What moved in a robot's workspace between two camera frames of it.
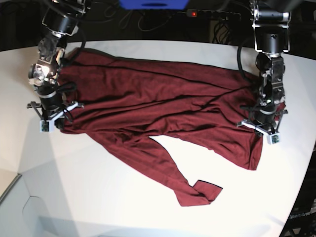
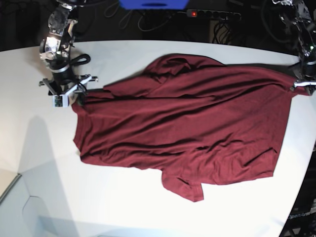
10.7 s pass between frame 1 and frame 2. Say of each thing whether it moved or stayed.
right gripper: moved
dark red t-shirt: moved
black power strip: stayed
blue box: stayed
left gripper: moved
